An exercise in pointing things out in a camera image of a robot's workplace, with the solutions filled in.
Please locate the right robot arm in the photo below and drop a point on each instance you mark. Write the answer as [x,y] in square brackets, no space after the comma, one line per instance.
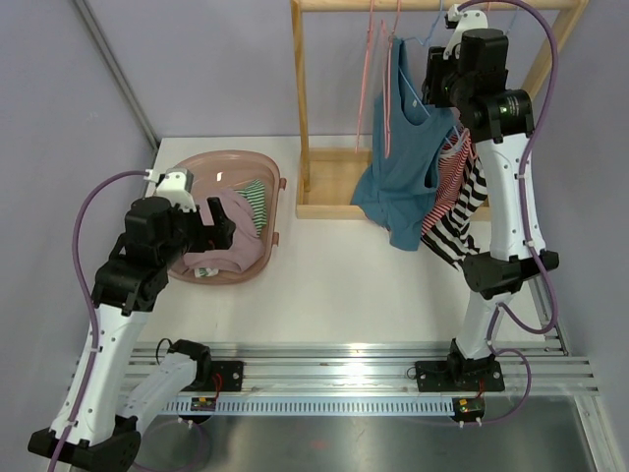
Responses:
[470,75]

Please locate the green striped tank top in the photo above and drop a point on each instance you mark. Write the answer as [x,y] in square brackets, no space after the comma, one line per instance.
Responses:
[255,201]

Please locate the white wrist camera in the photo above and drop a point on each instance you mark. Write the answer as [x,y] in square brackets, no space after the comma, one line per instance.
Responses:
[175,185]
[463,21]

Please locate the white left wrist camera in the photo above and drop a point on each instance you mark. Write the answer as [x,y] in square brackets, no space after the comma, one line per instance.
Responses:
[175,185]

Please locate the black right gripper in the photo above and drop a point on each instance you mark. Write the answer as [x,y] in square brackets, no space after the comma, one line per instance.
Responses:
[436,67]

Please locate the slotted cable duct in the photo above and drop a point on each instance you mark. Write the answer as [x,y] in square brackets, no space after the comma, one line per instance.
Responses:
[292,406]

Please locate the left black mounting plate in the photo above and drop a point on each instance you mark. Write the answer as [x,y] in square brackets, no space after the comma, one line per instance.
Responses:
[226,375]

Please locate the red striped tank top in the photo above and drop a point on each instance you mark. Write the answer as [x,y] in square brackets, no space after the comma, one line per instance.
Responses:
[452,162]

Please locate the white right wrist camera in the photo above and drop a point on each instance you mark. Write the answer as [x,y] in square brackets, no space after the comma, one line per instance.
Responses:
[463,21]

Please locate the black white striped tank top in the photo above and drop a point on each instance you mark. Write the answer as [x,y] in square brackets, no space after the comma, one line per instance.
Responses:
[450,238]

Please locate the teal blue tank top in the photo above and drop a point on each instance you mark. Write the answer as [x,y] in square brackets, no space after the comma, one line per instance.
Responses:
[398,192]

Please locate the mauve pink tank top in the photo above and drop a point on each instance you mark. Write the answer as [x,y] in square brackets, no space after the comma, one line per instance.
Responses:
[236,236]

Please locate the black mounting plate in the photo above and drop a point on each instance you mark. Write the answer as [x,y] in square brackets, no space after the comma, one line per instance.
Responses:
[226,375]
[439,376]

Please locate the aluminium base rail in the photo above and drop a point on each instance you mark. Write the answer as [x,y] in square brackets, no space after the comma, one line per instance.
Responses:
[385,369]

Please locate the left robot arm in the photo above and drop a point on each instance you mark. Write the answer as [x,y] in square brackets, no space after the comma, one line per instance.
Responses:
[95,430]

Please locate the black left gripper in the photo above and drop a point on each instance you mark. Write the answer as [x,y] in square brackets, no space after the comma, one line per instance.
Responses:
[217,236]

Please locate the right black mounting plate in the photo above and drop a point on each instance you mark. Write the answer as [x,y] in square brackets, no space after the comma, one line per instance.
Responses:
[439,376]

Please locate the wooden clothes rack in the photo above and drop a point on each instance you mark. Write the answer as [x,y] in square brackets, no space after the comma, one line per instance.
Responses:
[328,175]

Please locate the blue wire hanger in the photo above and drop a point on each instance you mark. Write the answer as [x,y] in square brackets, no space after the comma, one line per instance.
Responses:
[513,18]
[453,138]

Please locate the pink plastic basin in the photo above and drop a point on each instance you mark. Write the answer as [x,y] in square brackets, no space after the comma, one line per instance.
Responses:
[248,185]

